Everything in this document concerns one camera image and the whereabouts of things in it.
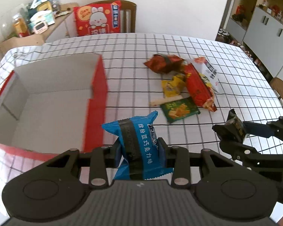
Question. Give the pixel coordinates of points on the white digital timer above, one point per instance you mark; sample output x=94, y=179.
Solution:
x=40, y=27

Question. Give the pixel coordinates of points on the red and white cardboard box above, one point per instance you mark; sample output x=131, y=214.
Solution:
x=53, y=105

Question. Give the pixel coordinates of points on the black sesame snack packet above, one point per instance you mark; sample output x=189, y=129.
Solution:
x=235, y=128

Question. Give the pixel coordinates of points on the tissue box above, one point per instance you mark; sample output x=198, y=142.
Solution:
x=42, y=16

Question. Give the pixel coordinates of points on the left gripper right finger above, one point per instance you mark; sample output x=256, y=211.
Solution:
x=178, y=159

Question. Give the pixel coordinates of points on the yellow clock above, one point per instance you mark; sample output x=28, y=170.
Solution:
x=46, y=6

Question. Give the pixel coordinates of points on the beige wafer stick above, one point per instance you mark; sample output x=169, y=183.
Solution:
x=160, y=101

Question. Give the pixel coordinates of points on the white grid tablecloth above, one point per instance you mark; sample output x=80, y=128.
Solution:
x=132, y=86

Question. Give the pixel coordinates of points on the white snack bag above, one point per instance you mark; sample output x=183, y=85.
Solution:
x=207, y=72

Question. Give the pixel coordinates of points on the dark red foil snack packet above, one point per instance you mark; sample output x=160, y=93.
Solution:
x=161, y=63

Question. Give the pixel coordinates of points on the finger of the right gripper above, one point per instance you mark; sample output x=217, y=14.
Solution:
x=261, y=130
x=235, y=149

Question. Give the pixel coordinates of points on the red rabbit cushion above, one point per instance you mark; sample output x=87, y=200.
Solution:
x=94, y=19

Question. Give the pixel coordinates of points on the grey shelf cabinet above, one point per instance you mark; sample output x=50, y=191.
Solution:
x=256, y=25

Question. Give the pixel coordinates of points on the green cracker packet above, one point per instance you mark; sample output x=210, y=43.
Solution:
x=179, y=109

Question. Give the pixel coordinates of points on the yellow snack packet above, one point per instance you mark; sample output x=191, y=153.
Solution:
x=173, y=87

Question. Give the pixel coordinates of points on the orange drink bottle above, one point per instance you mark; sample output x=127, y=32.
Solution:
x=20, y=26

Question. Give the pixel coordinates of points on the blue chocolate snack packet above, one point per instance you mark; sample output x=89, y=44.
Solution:
x=140, y=147

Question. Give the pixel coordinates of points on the red and gold chip bag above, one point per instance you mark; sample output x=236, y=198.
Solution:
x=202, y=95

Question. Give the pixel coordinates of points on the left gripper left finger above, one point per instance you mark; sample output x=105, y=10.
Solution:
x=101, y=159

